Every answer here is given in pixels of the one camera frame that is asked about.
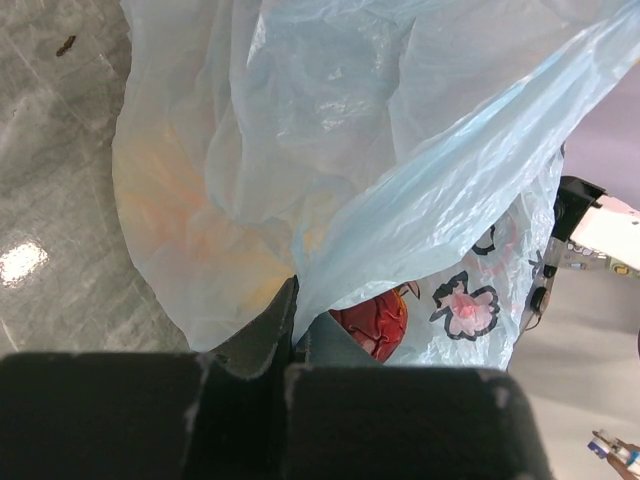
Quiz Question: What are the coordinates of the blue plastic bag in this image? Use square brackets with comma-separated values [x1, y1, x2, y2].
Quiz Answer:
[113, 1, 639, 369]

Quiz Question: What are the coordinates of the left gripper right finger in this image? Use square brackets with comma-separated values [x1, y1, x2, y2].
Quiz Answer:
[294, 314, 382, 368]

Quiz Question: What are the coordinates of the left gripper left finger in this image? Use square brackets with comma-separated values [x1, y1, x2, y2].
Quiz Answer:
[211, 276, 299, 378]

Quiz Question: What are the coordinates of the red fake apple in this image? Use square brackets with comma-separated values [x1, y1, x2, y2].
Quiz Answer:
[329, 289, 408, 363]

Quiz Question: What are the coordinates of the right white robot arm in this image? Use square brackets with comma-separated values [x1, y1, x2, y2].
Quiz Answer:
[521, 176, 639, 332]

